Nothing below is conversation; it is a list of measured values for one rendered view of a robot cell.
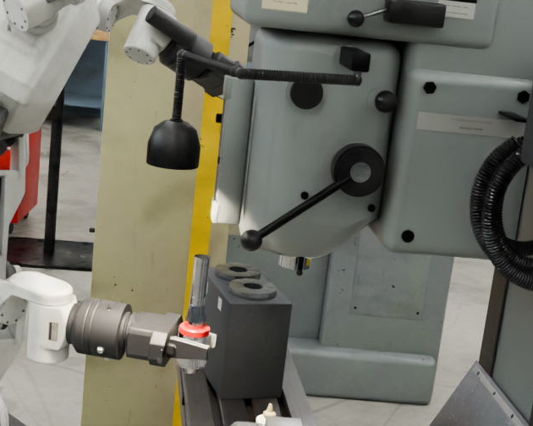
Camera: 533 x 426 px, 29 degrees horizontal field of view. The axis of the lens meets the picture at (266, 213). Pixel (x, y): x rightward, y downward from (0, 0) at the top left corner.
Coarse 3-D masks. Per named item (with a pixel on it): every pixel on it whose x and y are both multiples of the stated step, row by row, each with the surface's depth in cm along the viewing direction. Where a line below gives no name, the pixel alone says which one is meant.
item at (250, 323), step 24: (240, 264) 206; (216, 288) 195; (240, 288) 191; (264, 288) 192; (216, 312) 195; (240, 312) 187; (264, 312) 189; (288, 312) 190; (240, 336) 188; (264, 336) 190; (216, 360) 194; (240, 360) 190; (264, 360) 191; (216, 384) 193; (240, 384) 191; (264, 384) 193
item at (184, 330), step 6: (180, 324) 160; (186, 324) 160; (204, 324) 161; (180, 330) 158; (186, 330) 157; (192, 330) 157; (198, 330) 158; (204, 330) 158; (192, 336) 157; (198, 336) 158; (204, 336) 158
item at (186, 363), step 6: (180, 336) 158; (186, 336) 158; (198, 342) 158; (204, 342) 158; (180, 360) 159; (186, 360) 158; (192, 360) 158; (198, 360) 159; (204, 360) 160; (180, 366) 159; (186, 366) 159; (192, 366) 159; (198, 366) 159; (204, 366) 160
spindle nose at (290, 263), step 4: (280, 256) 154; (284, 256) 153; (280, 260) 154; (284, 260) 153; (288, 260) 152; (292, 260) 152; (296, 260) 152; (304, 260) 152; (280, 264) 154; (284, 264) 153; (288, 264) 152; (292, 264) 152; (296, 264) 152; (304, 264) 153; (288, 268) 153; (292, 268) 152; (296, 268) 152; (304, 268) 153; (308, 268) 154
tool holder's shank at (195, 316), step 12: (204, 264) 156; (192, 276) 157; (204, 276) 156; (192, 288) 157; (204, 288) 158; (192, 300) 157; (204, 300) 158; (192, 312) 158; (204, 312) 158; (192, 324) 158
